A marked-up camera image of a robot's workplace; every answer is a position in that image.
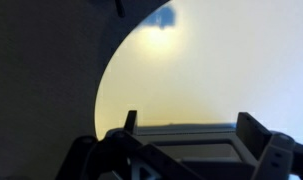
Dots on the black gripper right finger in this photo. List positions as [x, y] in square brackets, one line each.
[254, 133]

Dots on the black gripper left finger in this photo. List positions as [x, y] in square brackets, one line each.
[131, 123]

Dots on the white grey toy oven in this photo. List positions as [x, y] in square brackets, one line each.
[191, 135]

